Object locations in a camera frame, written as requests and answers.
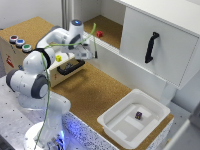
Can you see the wooden drawer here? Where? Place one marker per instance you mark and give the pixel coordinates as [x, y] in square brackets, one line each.
[68, 79]

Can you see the white cabinet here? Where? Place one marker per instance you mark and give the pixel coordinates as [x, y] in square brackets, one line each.
[160, 8]

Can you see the green button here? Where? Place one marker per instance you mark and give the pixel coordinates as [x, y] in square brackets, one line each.
[26, 47]

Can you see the blue button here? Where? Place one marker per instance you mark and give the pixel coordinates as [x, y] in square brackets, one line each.
[20, 42]

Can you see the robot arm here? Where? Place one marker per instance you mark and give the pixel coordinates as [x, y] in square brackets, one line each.
[33, 83]

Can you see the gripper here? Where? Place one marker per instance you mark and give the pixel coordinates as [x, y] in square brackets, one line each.
[82, 51]

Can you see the purple block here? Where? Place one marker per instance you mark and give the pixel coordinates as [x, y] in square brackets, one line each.
[138, 115]

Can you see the white plastic box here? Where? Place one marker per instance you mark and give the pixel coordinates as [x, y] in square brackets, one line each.
[116, 128]

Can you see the yellow block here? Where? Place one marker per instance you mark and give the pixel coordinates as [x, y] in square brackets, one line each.
[58, 58]

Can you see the red button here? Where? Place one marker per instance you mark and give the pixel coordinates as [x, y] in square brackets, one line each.
[13, 38]

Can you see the wooden drawer box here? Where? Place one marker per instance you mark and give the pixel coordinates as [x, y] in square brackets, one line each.
[33, 30]

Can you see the white sliding door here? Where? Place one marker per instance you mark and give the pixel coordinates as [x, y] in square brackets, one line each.
[173, 50]

